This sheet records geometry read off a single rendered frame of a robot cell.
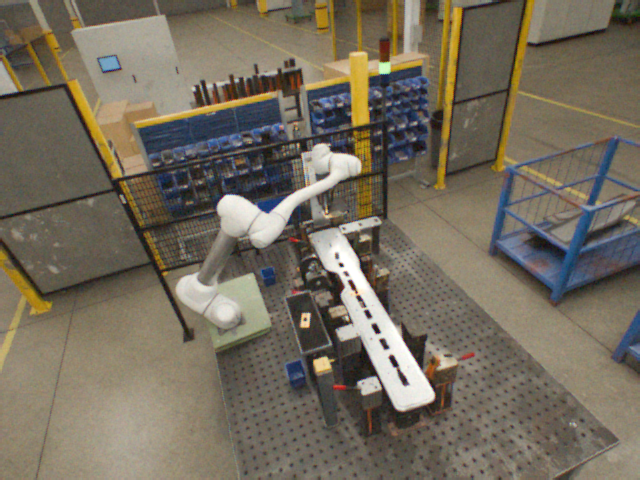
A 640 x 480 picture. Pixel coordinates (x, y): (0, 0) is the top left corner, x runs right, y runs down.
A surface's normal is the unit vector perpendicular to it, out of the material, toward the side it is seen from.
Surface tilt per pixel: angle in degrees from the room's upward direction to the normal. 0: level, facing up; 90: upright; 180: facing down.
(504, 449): 0
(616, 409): 0
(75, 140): 91
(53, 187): 92
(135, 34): 90
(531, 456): 0
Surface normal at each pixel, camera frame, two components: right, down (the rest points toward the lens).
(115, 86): 0.35, 0.53
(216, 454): -0.11, -0.80
